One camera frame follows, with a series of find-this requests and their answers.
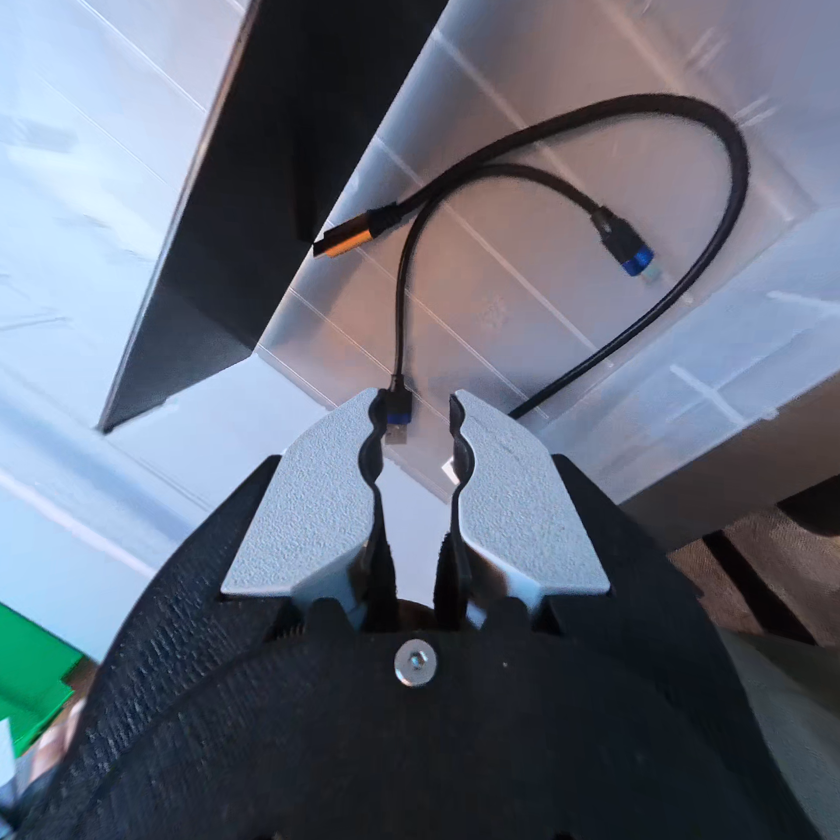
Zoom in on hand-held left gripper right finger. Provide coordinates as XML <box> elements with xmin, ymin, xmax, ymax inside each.
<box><xmin>448</xmin><ymin>390</ymin><xmax>613</xmax><ymax>596</ymax></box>

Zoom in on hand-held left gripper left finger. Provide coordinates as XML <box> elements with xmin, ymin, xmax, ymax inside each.
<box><xmin>221</xmin><ymin>387</ymin><xmax>387</xmax><ymax>599</ymax></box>

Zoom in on black cable with blue plugs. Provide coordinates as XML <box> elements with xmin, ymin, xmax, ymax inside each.
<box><xmin>384</xmin><ymin>164</ymin><xmax>657</xmax><ymax>448</ymax></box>

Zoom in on clear plastic bin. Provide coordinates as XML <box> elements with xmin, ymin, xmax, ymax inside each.
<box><xmin>0</xmin><ymin>0</ymin><xmax>840</xmax><ymax>664</ymax></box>

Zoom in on green plastic bin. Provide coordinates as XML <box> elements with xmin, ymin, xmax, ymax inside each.
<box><xmin>0</xmin><ymin>602</ymin><xmax>84</xmax><ymax>757</ymax></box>

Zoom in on person's grey pants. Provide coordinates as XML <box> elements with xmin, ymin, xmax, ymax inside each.
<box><xmin>715</xmin><ymin>626</ymin><xmax>840</xmax><ymax>840</ymax></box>

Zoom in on black bin divider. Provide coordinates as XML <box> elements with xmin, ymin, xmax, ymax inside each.
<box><xmin>98</xmin><ymin>0</ymin><xmax>452</xmax><ymax>435</ymax></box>

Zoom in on black cable with orange plug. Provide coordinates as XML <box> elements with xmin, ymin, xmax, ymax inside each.
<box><xmin>314</xmin><ymin>94</ymin><xmax>751</xmax><ymax>421</ymax></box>

